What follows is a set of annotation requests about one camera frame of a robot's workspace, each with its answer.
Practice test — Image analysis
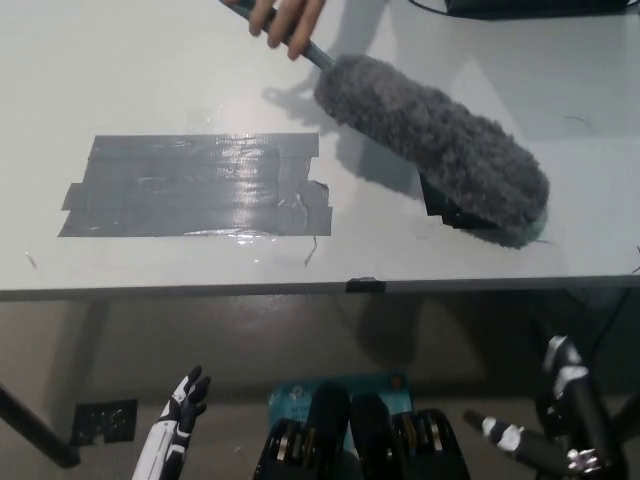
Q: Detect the grey fluffy duster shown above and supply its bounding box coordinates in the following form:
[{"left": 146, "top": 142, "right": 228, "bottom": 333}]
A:
[{"left": 224, "top": 0, "right": 551, "bottom": 251}]

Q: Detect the person's bare hand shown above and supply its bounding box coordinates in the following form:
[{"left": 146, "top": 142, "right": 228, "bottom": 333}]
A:
[{"left": 248, "top": 0, "right": 326, "bottom": 61}]

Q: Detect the teal printed box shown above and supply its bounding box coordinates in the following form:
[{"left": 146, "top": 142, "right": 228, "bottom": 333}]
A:
[{"left": 267, "top": 369, "right": 416, "bottom": 444}]

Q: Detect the black device on desk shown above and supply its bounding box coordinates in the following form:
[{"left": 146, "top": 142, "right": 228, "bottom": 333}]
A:
[{"left": 443, "top": 0, "right": 632, "bottom": 16}]

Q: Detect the robot right hand white black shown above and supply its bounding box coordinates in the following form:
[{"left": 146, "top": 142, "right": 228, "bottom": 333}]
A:
[{"left": 463, "top": 333, "right": 626, "bottom": 480}]

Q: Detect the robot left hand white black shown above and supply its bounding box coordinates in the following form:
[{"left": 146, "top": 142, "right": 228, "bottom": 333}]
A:
[{"left": 130, "top": 364, "right": 213, "bottom": 480}]

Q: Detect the thin black cable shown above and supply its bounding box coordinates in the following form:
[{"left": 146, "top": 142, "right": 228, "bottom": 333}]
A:
[{"left": 589, "top": 288, "right": 634, "bottom": 351}]

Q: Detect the black table leg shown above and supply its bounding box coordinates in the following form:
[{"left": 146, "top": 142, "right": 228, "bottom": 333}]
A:
[{"left": 0, "top": 382, "right": 81, "bottom": 469}]

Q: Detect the grey duct tape patch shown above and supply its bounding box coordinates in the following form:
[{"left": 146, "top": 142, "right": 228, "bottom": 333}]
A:
[{"left": 57, "top": 132, "right": 334, "bottom": 239}]

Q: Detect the black table edge clip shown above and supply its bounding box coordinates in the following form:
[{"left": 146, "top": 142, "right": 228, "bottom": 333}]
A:
[{"left": 345, "top": 275, "right": 388, "bottom": 294}]

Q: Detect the small black tape patch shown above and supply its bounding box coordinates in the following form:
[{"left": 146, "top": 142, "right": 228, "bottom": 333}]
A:
[{"left": 417, "top": 169, "right": 501, "bottom": 232}]

